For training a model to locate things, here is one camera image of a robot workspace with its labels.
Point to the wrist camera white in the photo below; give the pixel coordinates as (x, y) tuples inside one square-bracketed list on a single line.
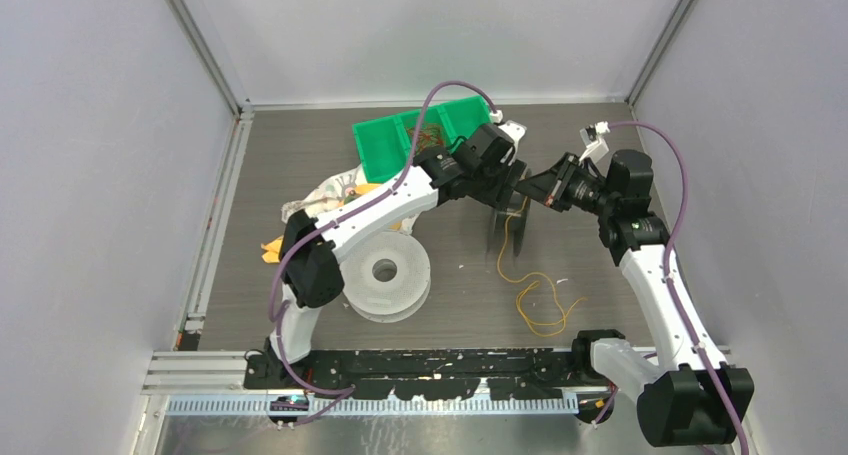
[(593, 137), (513, 130)]

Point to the dark grey cable spool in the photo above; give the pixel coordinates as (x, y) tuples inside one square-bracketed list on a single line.
[(507, 227)]

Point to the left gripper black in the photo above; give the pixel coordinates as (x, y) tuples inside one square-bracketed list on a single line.
[(509, 175)]

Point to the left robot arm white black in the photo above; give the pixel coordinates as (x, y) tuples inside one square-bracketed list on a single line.
[(309, 276)]

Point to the white plastic cable spool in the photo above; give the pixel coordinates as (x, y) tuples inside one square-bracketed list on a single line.
[(387, 278)]

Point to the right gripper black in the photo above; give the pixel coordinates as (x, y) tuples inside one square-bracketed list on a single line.
[(551, 186)]

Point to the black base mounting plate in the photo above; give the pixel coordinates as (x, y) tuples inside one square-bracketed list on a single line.
[(432, 374)]

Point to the floral patterned cloth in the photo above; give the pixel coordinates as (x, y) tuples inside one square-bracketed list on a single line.
[(331, 194)]

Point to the green three-compartment bin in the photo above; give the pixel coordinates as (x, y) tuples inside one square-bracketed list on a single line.
[(384, 144)]

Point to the yellow snack bag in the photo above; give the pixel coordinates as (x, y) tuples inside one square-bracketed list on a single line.
[(273, 249)]

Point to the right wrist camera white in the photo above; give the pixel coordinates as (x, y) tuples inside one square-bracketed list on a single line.
[(593, 137)]

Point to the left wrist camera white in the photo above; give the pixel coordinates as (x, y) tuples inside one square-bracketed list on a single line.
[(513, 130)]

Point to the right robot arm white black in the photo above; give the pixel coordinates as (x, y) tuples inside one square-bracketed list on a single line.
[(689, 394)]

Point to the white slotted cable duct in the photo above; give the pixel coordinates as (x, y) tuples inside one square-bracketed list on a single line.
[(296, 405)]

